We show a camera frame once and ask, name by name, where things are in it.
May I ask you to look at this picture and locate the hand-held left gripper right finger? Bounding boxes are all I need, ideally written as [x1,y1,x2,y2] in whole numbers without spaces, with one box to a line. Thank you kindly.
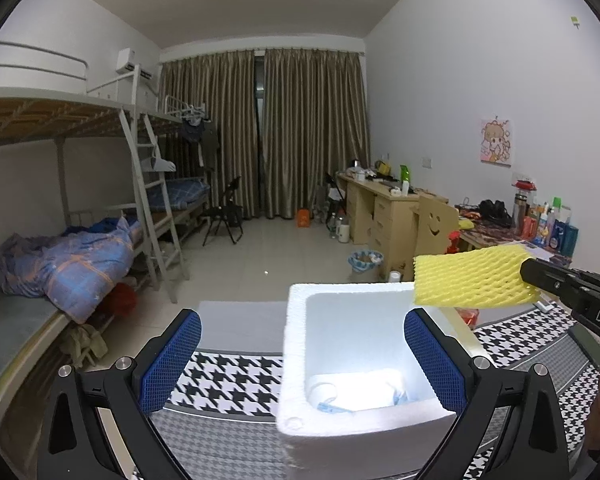
[404,308,571,480]

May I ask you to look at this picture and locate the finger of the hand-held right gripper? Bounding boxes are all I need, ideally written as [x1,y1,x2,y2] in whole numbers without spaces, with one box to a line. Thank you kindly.
[520,257,583,307]

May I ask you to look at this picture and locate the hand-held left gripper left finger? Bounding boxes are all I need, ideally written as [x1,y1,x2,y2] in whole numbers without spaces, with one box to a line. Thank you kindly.
[36,308,202,480]

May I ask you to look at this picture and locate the yellow foam net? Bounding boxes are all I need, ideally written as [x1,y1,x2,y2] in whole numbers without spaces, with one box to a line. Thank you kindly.
[412,245,543,307]

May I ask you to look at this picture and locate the white foam box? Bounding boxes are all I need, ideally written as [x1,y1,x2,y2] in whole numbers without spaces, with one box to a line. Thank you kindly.
[276,281,494,480]

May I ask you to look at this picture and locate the white papers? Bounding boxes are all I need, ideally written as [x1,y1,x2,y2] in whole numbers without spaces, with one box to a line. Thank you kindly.
[519,242,552,262]

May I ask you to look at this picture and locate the dark green phone case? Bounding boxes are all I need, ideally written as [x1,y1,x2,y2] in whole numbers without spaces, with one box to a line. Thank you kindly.
[569,324,600,377]

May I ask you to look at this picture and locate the cluster of toiletry bottles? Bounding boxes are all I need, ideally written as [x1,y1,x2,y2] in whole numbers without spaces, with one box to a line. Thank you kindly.
[525,196,580,256]

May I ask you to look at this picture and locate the houndstooth table mat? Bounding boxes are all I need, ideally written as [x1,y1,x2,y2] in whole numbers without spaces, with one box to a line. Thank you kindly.
[95,305,600,480]

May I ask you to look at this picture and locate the steel thermos bottle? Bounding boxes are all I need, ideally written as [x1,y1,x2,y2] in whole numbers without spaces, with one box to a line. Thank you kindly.
[512,190,529,231]

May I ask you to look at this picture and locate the red cloth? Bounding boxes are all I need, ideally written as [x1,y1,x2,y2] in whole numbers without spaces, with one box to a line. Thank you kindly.
[104,282,139,317]

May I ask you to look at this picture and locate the black bag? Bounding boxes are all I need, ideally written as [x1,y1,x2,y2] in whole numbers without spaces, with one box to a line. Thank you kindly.
[477,199,514,226]

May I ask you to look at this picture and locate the olive cloth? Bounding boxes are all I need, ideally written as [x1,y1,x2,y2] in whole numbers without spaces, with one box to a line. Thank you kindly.
[61,324,109,367]

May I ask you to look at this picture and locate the blue face mask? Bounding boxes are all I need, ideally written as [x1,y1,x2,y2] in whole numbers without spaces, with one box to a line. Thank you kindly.
[314,396,353,413]

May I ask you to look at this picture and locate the blue trash bin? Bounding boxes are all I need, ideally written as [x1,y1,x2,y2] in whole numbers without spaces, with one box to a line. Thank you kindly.
[348,249,385,284]

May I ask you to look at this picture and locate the wooden chair with smile cutout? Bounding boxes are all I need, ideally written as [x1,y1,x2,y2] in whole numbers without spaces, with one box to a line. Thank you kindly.
[410,195,461,282]

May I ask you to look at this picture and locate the blue checked blanket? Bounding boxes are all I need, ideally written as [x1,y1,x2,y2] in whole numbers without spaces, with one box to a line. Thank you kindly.
[0,216,137,324]

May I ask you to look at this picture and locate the black folding chair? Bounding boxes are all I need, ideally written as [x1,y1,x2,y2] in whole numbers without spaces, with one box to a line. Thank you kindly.
[202,176,245,246]

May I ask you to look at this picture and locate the white bed ladder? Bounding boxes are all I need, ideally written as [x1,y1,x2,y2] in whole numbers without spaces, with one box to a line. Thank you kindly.
[119,109,191,303]

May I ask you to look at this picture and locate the grey mattress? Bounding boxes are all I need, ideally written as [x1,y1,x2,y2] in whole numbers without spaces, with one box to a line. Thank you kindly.
[0,294,63,393]

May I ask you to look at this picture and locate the bunk bed with blue bedding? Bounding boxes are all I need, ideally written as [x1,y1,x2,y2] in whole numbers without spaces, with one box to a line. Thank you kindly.
[137,95,216,241]

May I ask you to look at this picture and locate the light wooden desk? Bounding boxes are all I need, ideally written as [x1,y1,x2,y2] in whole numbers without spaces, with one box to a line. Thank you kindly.
[336,172,449,262]

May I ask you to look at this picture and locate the hanging dark clothes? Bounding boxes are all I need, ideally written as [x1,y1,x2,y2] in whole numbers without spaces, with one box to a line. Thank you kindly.
[181,116,221,170]

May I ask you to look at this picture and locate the brown curtain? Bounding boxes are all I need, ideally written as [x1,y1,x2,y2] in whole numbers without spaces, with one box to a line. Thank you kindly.
[158,50,262,219]
[263,48,370,220]

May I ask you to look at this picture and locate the white metal bunk bed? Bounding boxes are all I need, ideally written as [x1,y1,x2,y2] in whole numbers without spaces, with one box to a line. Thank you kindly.
[0,40,191,411]

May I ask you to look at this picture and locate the white air conditioner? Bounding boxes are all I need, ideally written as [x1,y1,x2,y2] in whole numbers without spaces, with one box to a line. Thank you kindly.
[117,48,154,81]

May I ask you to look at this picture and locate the cartoon wall poster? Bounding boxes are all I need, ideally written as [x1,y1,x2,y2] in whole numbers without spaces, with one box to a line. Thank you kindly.
[480,117,514,166]

